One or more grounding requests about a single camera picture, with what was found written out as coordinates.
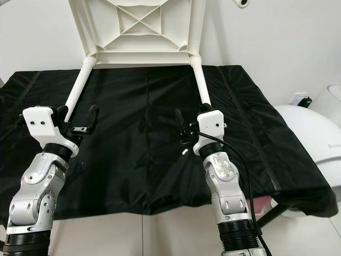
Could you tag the black tablecloth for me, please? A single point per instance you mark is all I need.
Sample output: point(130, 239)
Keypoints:
point(138, 160)

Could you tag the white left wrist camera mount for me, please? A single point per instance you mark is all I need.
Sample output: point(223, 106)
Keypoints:
point(45, 124)

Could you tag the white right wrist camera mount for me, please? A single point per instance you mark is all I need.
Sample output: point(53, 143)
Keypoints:
point(210, 125)

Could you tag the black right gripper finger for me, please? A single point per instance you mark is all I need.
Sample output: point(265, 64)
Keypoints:
point(203, 108)
point(180, 122)

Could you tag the white rounded plastic container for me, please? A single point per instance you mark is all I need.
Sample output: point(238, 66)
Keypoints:
point(329, 98)

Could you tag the white plastic table top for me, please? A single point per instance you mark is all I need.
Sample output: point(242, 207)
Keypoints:
point(138, 26)

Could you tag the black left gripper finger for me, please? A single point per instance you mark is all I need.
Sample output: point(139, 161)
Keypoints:
point(62, 112)
point(94, 117)

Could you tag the white round appliance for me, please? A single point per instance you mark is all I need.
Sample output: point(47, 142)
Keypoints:
point(311, 138)

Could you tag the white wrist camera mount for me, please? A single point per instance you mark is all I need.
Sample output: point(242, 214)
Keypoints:
point(45, 124)
point(210, 125)

